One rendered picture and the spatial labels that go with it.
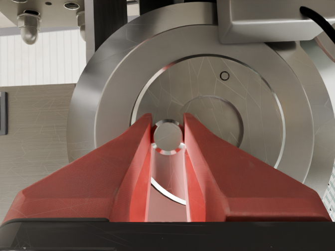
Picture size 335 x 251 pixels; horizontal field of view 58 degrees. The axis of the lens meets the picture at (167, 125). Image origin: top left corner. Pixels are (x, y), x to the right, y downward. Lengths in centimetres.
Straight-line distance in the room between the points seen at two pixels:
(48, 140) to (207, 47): 39
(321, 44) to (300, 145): 6
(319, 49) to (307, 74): 2
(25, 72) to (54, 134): 269
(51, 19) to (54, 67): 251
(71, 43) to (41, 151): 258
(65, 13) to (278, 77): 42
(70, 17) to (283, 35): 43
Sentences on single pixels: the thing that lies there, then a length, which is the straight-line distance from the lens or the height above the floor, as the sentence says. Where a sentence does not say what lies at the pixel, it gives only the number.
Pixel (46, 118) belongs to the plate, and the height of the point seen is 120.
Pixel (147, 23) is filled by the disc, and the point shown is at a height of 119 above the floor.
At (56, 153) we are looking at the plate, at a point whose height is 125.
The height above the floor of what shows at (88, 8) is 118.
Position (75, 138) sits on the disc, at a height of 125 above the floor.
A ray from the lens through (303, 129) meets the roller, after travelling 17.
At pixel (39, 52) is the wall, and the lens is 318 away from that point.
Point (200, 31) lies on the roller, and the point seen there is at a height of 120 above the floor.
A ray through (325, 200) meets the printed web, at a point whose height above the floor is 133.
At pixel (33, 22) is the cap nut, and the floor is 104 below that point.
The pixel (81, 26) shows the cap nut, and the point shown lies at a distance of 53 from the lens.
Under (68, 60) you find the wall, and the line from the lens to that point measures 303.
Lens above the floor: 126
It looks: 5 degrees down
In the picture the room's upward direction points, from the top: 177 degrees clockwise
